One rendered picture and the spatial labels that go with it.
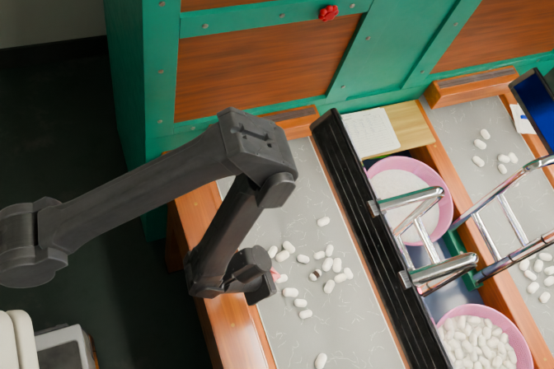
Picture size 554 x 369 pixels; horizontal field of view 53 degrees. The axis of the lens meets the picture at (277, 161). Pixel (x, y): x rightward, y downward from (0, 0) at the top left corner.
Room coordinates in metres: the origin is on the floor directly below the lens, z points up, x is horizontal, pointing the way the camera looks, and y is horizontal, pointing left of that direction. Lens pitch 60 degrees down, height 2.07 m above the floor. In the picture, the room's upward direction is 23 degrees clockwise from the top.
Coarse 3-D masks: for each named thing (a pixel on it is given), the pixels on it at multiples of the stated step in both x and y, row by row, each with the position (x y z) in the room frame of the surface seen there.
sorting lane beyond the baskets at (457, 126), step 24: (432, 120) 1.11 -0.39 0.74; (456, 120) 1.15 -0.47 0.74; (480, 120) 1.19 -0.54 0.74; (504, 120) 1.23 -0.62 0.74; (456, 144) 1.06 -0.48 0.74; (504, 144) 1.14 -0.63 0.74; (456, 168) 0.98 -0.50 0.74; (480, 168) 1.02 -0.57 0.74; (480, 192) 0.94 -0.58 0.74; (528, 192) 1.00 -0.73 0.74; (552, 192) 1.04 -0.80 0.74; (480, 216) 0.86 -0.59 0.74; (504, 216) 0.89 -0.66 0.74; (528, 216) 0.92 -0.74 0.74; (552, 216) 0.96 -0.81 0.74; (504, 240) 0.82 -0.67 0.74; (528, 240) 0.85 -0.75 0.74; (528, 264) 0.77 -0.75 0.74; (552, 264) 0.80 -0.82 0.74; (552, 288) 0.73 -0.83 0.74; (552, 312) 0.67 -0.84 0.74; (552, 336) 0.60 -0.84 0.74
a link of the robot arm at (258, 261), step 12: (240, 252) 0.37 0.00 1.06; (252, 252) 0.38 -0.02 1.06; (264, 252) 0.40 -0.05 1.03; (228, 264) 0.34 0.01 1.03; (240, 264) 0.35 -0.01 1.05; (252, 264) 0.35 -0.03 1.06; (264, 264) 0.37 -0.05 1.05; (228, 276) 0.32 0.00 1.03; (240, 276) 0.34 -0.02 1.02; (252, 276) 0.34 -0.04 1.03; (204, 288) 0.28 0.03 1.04; (216, 288) 0.30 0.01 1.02
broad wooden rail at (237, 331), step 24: (192, 192) 0.57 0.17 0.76; (216, 192) 0.61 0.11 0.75; (192, 216) 0.51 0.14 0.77; (192, 240) 0.46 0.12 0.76; (216, 312) 0.32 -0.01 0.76; (240, 312) 0.34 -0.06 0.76; (216, 336) 0.27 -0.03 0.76; (240, 336) 0.29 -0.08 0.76; (264, 336) 0.31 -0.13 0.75; (216, 360) 0.23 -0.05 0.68; (240, 360) 0.24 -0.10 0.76; (264, 360) 0.26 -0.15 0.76
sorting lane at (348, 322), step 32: (224, 192) 0.62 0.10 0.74; (320, 192) 0.73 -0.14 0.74; (256, 224) 0.57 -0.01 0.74; (288, 224) 0.60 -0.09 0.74; (352, 256) 0.59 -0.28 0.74; (320, 288) 0.48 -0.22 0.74; (352, 288) 0.51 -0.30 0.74; (288, 320) 0.37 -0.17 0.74; (320, 320) 0.40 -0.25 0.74; (352, 320) 0.43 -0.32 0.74; (384, 320) 0.46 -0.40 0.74; (288, 352) 0.30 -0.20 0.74; (320, 352) 0.33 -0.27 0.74; (352, 352) 0.36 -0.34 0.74; (384, 352) 0.39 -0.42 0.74
